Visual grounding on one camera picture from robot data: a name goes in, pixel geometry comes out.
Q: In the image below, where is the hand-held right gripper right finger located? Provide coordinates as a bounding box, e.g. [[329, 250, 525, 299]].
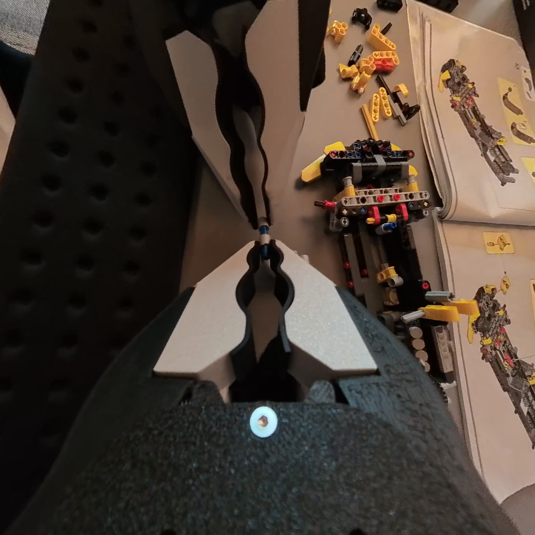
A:
[[269, 239, 379, 397]]

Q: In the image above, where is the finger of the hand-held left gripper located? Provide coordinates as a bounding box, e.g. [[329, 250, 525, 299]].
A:
[[165, 30, 259, 230], [244, 0, 310, 224]]

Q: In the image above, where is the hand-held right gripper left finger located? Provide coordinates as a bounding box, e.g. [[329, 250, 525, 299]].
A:
[[152, 240, 262, 393]]

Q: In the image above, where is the lego car chassis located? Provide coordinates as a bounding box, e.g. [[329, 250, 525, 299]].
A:
[[300, 139, 482, 403]]

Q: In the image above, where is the blue lego axle pin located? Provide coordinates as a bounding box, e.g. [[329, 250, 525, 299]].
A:
[[258, 217, 272, 261]]

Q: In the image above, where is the lego instruction booklet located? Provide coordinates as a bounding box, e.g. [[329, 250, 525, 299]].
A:
[[405, 0, 535, 503]]

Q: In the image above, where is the pile of yellow lego pieces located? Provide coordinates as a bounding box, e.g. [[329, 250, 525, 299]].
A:
[[325, 8, 421, 141]]

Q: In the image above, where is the dark ribbed lego panel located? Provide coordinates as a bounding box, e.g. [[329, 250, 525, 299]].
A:
[[375, 0, 459, 13]]

